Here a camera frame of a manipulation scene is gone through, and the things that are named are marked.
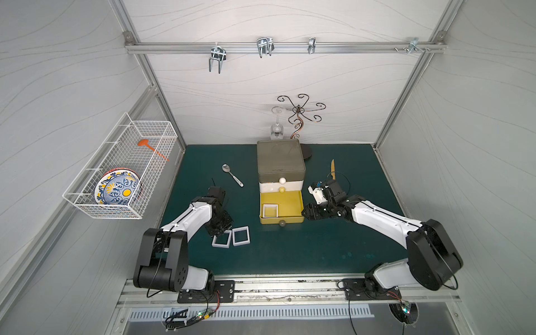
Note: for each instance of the three-tier drawer organizer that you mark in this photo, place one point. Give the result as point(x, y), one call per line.
point(281, 174)

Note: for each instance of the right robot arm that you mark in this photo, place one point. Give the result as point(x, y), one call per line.
point(432, 258)

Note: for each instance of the aluminium overhead rail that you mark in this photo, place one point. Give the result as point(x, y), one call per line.
point(279, 47)

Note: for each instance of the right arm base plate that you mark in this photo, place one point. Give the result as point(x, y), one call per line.
point(356, 289)

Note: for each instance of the metal spoon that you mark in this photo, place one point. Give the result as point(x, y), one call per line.
point(226, 169)

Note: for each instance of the white brooch box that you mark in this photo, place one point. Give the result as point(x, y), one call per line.
point(223, 241)
point(241, 236)
point(270, 211)

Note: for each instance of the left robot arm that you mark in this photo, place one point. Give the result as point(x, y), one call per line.
point(162, 263)

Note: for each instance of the patterned ceramic plate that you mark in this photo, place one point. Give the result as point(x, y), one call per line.
point(117, 187)

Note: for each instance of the wooden knife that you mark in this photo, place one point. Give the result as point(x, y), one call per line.
point(333, 170)

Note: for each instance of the metal double hook middle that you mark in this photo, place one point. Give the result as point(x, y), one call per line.
point(265, 46)

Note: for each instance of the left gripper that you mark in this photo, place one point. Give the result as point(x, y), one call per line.
point(220, 222)

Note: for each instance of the metal double hook left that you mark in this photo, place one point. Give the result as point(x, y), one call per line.
point(217, 56)

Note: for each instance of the white wire basket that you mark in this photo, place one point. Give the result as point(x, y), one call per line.
point(120, 150)

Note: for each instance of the orange plastic spatula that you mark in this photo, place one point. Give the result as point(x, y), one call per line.
point(145, 143)

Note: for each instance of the metal double hook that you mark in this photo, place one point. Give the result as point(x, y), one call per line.
point(265, 46)
point(217, 56)

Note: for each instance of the clear wine glass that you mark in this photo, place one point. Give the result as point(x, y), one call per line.
point(277, 130)

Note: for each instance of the ornate metal cup stand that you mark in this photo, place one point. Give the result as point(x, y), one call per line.
point(300, 114)

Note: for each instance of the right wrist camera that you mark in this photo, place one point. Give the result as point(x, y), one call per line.
point(317, 191)

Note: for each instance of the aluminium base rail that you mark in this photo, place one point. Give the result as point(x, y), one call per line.
point(292, 289)

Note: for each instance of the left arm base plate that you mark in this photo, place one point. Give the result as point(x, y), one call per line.
point(222, 291)

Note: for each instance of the white ventilation grille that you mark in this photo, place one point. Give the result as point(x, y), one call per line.
point(267, 312)

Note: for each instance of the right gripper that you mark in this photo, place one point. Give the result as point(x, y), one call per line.
point(312, 210)

